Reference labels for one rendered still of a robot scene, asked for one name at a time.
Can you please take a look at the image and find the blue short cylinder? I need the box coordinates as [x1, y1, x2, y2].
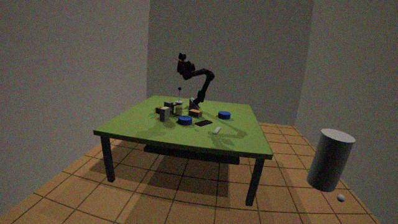
[218, 111, 231, 119]
[178, 116, 192, 126]

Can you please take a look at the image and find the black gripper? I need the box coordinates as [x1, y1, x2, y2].
[177, 52, 187, 72]

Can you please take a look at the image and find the brown rectangular block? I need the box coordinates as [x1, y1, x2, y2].
[188, 109, 202, 118]

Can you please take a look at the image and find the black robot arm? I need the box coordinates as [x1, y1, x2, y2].
[180, 61, 215, 105]

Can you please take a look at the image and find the black flat rectangular pad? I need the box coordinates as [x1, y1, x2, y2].
[195, 119, 212, 126]

